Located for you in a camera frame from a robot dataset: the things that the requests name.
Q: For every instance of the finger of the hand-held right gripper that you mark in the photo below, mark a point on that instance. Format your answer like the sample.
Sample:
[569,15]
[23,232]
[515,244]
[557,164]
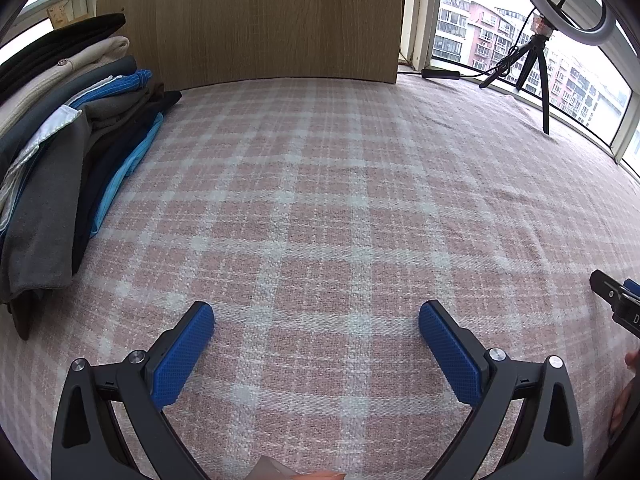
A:
[605,287]

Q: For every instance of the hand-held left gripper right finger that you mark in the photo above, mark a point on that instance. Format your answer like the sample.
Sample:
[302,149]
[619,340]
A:
[450,355]

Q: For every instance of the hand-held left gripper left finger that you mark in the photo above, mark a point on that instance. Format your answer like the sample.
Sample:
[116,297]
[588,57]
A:
[182,355]

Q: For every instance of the stack of folded clothes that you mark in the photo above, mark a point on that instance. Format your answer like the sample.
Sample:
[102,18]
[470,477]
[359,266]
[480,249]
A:
[50,210]

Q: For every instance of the person's right hand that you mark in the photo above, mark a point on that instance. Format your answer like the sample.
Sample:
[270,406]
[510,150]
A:
[625,407]

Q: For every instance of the pink plaid blanket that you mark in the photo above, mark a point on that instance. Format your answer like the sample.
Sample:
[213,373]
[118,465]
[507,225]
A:
[325,210]

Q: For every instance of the black tripod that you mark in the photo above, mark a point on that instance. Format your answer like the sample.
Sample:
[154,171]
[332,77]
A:
[541,85]

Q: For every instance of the light wooden board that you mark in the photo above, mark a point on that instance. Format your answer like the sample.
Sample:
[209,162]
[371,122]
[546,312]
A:
[250,20]

